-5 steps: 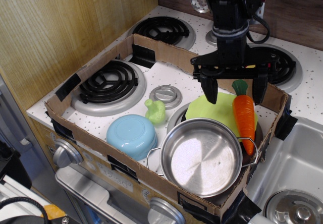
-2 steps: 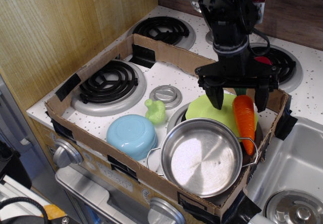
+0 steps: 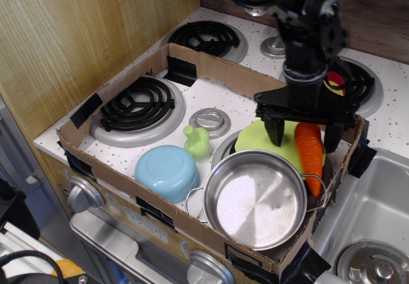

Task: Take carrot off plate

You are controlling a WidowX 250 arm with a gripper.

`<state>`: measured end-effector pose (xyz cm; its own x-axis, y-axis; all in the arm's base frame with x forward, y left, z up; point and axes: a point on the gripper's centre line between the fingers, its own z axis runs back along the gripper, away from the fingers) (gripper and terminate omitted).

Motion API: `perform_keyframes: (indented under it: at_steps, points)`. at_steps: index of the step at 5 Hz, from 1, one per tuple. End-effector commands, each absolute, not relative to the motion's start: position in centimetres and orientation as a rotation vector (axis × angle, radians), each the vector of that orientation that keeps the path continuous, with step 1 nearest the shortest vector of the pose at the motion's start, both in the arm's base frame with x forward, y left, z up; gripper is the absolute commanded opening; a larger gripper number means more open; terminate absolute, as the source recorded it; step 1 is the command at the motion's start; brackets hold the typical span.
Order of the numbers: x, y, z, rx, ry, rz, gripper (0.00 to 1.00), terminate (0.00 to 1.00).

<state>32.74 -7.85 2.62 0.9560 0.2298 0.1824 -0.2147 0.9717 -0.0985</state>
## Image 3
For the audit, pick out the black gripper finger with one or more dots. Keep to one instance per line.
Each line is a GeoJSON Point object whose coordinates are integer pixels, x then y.
{"type": "Point", "coordinates": [275, 130]}
{"type": "Point", "coordinates": [333, 135]}

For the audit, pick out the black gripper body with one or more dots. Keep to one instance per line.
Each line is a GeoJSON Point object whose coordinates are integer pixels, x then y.
{"type": "Point", "coordinates": [305, 99]}

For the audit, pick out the orange toy carrot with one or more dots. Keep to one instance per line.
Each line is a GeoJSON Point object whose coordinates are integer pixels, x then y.
{"type": "Point", "coordinates": [310, 152]}

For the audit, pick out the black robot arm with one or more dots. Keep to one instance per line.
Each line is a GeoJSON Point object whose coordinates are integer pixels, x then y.
{"type": "Point", "coordinates": [313, 37]}

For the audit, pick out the light green plastic plate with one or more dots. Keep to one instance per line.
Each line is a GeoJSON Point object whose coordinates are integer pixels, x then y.
{"type": "Point", "coordinates": [255, 136]}

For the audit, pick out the red yellow toy fruit half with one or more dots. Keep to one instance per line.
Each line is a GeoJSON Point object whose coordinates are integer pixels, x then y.
{"type": "Point", "coordinates": [335, 83]}

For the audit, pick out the back right black burner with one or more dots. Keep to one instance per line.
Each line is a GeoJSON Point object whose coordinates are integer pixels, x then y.
{"type": "Point", "coordinates": [363, 86]}

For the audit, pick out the silver centre stove knob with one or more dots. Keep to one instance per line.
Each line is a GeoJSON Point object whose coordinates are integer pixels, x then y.
{"type": "Point", "coordinates": [215, 121]}

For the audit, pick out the silver stove knob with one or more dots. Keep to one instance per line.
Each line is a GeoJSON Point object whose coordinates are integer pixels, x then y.
{"type": "Point", "coordinates": [273, 47]}
{"type": "Point", "coordinates": [215, 121]}

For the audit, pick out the silver back stove knob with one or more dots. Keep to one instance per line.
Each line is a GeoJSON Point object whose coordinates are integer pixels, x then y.
{"type": "Point", "coordinates": [273, 47]}

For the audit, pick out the green toy vegetable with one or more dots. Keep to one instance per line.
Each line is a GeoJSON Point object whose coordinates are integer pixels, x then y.
{"type": "Point", "coordinates": [198, 141]}

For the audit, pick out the stainless steel sink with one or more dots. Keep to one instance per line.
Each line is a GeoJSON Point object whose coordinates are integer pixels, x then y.
{"type": "Point", "coordinates": [372, 207]}

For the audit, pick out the light blue plastic bowl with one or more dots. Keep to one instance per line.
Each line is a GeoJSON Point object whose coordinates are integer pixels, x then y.
{"type": "Point", "coordinates": [170, 171]}

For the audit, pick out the stainless steel pot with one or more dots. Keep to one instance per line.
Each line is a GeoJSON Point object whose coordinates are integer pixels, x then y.
{"type": "Point", "coordinates": [256, 198]}

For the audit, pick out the silver sink drain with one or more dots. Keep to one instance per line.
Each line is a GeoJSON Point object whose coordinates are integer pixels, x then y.
{"type": "Point", "coordinates": [371, 262]}

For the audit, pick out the front left black burner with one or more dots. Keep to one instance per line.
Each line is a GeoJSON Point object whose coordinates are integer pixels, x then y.
{"type": "Point", "coordinates": [147, 111]}

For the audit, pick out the right silver oven knob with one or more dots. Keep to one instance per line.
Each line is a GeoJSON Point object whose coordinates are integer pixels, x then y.
{"type": "Point", "coordinates": [204, 268]}

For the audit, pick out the silver oven knob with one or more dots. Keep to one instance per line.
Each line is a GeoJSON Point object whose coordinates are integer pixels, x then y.
{"type": "Point", "coordinates": [83, 195]}
{"type": "Point", "coordinates": [204, 268]}

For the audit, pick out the brown cardboard fence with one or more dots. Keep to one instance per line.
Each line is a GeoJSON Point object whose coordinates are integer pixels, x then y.
{"type": "Point", "coordinates": [231, 75]}

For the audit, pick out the left silver oven knob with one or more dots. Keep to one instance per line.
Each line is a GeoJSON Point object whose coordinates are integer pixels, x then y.
{"type": "Point", "coordinates": [83, 195]}

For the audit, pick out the orange cloth scrap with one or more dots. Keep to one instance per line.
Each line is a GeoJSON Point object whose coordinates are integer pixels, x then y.
{"type": "Point", "coordinates": [68, 268]}

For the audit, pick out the silver oven door handle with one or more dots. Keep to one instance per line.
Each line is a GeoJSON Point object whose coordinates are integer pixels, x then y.
{"type": "Point", "coordinates": [122, 257]}

